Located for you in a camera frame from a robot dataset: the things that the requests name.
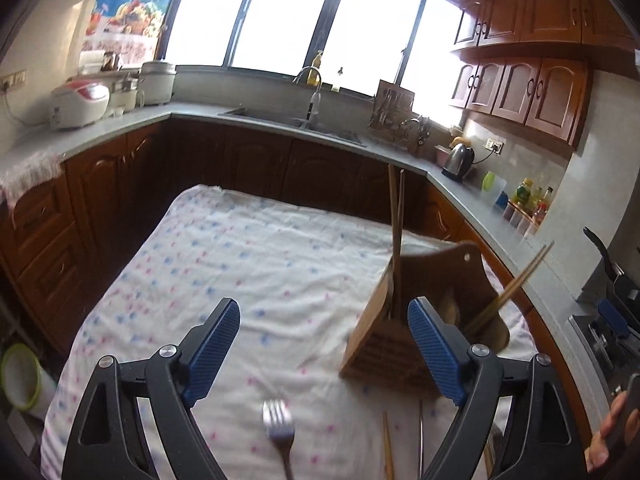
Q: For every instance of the wall power outlet strip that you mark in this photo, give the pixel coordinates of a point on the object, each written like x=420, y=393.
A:
x=13, y=80

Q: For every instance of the white red rice cooker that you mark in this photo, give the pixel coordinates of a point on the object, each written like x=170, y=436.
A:
x=78, y=103

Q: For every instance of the knife and utensil rack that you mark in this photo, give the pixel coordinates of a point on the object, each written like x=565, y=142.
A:
x=395, y=122

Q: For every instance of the tropical fruit poster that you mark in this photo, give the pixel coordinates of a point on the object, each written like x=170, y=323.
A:
x=129, y=29

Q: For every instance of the lower wooden cabinets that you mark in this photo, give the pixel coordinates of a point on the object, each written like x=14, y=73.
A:
x=49, y=262

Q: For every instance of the floral white tablecloth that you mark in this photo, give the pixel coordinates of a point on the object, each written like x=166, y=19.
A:
x=301, y=277

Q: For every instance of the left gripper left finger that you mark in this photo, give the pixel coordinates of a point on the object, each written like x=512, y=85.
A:
x=107, y=440

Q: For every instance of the spice jar row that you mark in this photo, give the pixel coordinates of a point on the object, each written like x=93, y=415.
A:
x=519, y=220

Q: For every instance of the upper wooden cabinets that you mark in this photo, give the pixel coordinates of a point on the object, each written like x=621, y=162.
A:
x=531, y=62

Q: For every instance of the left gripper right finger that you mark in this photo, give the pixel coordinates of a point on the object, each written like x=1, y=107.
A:
x=541, y=439

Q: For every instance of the steel kitchen sink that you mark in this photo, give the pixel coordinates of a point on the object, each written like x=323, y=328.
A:
x=300, y=123

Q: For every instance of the chrome sink faucet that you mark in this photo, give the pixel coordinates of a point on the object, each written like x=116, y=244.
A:
x=315, y=99

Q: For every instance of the yellow soap bottle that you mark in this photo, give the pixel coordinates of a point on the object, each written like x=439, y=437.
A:
x=314, y=77

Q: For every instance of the gas stove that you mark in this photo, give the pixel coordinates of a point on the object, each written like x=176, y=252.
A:
x=613, y=361

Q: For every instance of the person right hand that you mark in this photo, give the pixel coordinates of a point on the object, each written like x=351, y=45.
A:
x=596, y=455

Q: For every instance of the wooden chopstick one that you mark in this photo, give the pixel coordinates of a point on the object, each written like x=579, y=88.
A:
x=393, y=181

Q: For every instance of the steel chopstick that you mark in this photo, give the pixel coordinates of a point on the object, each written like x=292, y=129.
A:
x=421, y=440

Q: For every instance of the steel electric kettle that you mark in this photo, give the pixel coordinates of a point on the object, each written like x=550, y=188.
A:
x=460, y=159

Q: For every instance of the wooden chopstick two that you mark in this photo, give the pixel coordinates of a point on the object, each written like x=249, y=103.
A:
x=400, y=222

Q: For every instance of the green lid plastic jug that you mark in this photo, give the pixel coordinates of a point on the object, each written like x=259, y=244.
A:
x=492, y=187

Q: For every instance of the wooden chopstick five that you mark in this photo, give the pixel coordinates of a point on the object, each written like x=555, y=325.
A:
x=500, y=304

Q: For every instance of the wooden cabinets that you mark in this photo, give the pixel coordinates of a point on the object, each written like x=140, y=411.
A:
x=49, y=262
x=531, y=62

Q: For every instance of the yellow oil bottle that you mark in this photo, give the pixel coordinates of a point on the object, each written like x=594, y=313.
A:
x=522, y=193

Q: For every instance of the wooden utensil holder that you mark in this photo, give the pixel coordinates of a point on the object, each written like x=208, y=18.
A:
x=382, y=351

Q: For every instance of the white round cooker pot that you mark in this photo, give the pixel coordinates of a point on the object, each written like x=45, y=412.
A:
x=156, y=81

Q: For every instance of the pink cloth on counter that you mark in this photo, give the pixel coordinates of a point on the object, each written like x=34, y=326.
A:
x=30, y=172

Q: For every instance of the steel fork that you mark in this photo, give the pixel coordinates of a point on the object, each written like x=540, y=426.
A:
x=280, y=430

